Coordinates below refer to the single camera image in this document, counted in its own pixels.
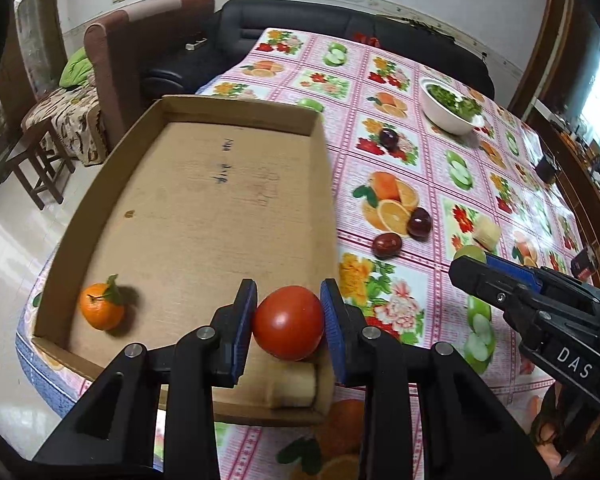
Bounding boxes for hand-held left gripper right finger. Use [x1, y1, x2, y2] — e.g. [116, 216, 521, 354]
[320, 277, 553, 480]

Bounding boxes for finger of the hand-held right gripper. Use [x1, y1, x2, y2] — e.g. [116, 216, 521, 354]
[449, 255, 537, 332]
[484, 253, 600, 312]

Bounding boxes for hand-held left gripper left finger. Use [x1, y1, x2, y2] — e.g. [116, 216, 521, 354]
[32, 279, 258, 480]

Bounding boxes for large red tomato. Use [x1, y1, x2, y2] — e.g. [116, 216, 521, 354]
[251, 286, 326, 362]

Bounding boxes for peeled banana piece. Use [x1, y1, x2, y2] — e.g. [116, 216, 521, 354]
[267, 347, 333, 408]
[472, 217, 502, 251]

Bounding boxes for shallow cardboard box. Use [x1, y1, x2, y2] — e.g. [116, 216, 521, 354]
[32, 95, 341, 428]

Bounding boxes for mandarin orange with leaf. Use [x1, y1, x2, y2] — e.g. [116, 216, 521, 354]
[79, 275, 127, 332]

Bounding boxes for red and black box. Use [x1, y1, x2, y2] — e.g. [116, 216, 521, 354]
[570, 242, 600, 281]

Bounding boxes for pink fruit print tablecloth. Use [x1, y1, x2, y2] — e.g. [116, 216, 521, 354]
[15, 27, 600, 480]

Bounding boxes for white bowl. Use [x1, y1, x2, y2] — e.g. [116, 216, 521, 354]
[419, 76, 486, 136]

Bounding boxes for chopped green vegetables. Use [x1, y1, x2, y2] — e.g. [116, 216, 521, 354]
[427, 84, 482, 121]

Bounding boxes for brown patterned seat cloth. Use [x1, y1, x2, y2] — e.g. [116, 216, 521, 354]
[21, 85, 108, 166]

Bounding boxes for wooden stool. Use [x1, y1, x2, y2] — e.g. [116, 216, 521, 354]
[5, 120, 76, 211]

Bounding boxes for brown armchair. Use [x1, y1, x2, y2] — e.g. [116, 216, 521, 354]
[83, 0, 216, 148]

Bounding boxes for green cushion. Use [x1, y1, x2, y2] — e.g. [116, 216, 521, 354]
[60, 47, 97, 88]

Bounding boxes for black leather sofa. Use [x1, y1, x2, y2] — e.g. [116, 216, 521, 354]
[142, 0, 496, 101]

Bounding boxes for wooden door frame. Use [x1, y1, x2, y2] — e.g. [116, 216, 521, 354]
[507, 0, 581, 116]

